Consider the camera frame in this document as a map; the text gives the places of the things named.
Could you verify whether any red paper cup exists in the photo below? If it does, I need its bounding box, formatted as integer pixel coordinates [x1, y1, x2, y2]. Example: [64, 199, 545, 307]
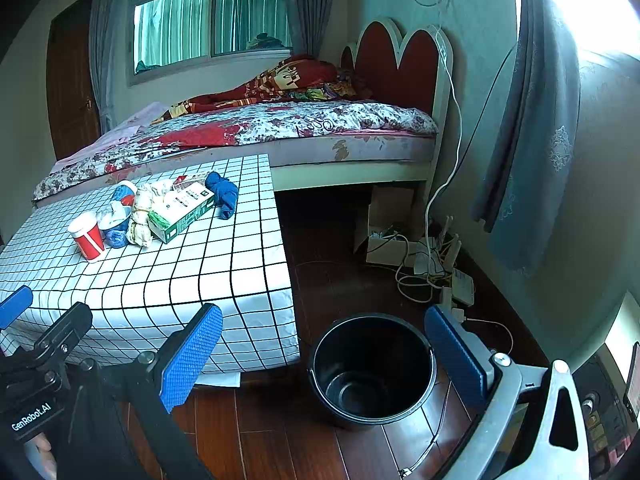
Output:
[67, 211, 105, 261]

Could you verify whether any blue paper cup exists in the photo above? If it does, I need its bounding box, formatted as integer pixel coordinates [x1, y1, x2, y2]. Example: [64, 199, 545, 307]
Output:
[98, 200, 131, 249]

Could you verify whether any blue patterned cup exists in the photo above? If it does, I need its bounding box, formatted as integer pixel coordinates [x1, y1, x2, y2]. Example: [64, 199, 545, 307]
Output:
[111, 180, 138, 206]

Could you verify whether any beige cloth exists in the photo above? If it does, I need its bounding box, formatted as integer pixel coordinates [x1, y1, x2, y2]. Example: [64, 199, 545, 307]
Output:
[126, 182, 164, 247]

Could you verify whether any white green carton box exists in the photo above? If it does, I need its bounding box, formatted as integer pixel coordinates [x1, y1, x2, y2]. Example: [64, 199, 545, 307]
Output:
[148, 182, 215, 244]

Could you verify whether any dark blue cloth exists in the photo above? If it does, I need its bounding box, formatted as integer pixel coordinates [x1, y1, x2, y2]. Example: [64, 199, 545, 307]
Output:
[205, 171, 239, 220]

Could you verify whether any black plastic trash bucket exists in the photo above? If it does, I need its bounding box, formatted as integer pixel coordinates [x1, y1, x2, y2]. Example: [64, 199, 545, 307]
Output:
[307, 313, 437, 428]

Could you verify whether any person's hand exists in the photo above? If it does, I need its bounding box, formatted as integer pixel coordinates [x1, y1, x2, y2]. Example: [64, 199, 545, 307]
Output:
[24, 432, 58, 480]

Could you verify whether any white power strip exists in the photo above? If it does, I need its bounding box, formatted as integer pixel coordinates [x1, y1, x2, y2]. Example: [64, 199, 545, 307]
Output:
[440, 269, 475, 309]

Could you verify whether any white grid tablecloth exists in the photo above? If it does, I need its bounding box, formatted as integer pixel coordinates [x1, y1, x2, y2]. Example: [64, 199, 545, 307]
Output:
[1, 154, 299, 374]

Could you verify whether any white router device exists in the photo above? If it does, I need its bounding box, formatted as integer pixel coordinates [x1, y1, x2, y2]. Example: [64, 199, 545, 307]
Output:
[413, 216, 462, 278]

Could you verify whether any cardboard box on floor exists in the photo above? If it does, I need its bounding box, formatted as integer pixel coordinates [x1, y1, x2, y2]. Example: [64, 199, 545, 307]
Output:
[355, 185, 418, 268]

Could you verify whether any grey curtain right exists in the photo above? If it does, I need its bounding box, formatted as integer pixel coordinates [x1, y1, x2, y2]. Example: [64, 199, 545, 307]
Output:
[472, 0, 580, 273]

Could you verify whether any brown wooden door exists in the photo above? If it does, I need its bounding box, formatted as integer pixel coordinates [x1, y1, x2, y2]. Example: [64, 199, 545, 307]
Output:
[46, 0, 101, 160]

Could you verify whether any bed with floral mattress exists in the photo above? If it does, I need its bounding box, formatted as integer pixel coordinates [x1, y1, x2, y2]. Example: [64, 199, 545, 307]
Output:
[32, 101, 439, 202]

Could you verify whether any red heart-shaped headboard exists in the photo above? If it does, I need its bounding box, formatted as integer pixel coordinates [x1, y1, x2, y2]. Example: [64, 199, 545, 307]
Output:
[340, 18, 454, 181]

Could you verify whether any red patterned blanket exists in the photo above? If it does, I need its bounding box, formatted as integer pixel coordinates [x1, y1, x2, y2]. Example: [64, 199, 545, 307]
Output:
[152, 54, 372, 125]

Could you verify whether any window with green curtain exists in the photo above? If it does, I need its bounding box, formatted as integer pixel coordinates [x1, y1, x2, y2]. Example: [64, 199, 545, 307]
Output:
[131, 0, 292, 75]

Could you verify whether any white cable on wall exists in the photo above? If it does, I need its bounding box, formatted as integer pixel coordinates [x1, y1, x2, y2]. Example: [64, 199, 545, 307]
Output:
[394, 24, 467, 304]

